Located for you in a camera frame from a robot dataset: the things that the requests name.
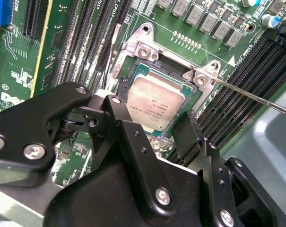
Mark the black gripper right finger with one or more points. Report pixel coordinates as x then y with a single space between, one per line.
214 160

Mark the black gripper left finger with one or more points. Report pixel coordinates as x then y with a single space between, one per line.
19 132

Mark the silver CPU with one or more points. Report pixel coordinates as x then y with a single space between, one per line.
154 99

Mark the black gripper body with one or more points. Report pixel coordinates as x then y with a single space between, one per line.
105 201

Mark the metal locking lever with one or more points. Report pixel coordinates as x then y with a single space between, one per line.
116 35
251 97

